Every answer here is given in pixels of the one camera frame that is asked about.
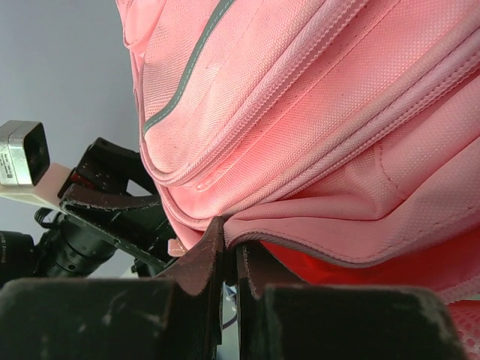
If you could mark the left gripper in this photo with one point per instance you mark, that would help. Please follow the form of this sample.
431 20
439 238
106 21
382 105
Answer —
108 203

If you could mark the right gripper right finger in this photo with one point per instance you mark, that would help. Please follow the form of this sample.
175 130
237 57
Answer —
282 317

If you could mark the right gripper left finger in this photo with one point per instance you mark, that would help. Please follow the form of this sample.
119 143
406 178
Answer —
175 315

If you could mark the pink student backpack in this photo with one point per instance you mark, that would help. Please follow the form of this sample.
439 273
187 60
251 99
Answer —
341 135

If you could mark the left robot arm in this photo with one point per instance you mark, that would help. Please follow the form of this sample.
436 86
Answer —
18 253

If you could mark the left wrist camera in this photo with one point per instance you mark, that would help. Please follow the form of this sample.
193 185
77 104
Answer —
24 153

